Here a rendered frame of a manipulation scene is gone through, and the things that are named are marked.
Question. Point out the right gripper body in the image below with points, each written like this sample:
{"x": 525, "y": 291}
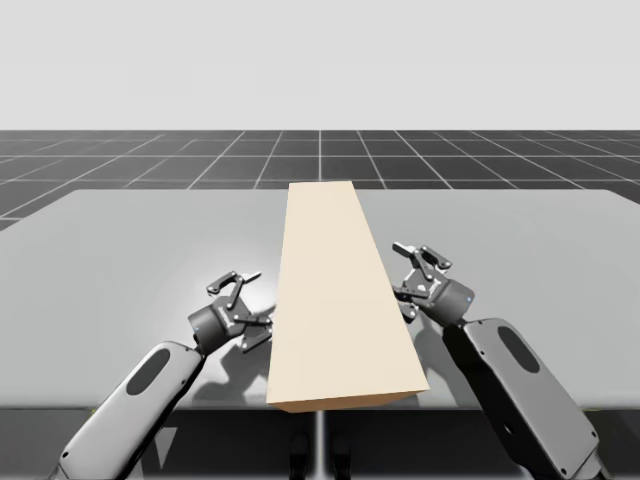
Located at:
{"x": 444, "y": 296}

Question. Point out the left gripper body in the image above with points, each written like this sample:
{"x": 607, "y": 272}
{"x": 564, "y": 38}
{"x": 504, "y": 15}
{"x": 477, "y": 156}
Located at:
{"x": 214, "y": 324}

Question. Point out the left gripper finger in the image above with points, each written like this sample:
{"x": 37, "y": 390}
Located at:
{"x": 253, "y": 332}
{"x": 230, "y": 284}

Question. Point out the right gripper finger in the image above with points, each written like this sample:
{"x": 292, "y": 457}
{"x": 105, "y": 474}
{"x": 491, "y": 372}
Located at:
{"x": 422, "y": 256}
{"x": 406, "y": 301}

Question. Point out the tall board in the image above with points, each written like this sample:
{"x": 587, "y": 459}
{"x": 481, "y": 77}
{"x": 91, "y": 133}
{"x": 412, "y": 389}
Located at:
{"x": 333, "y": 299}

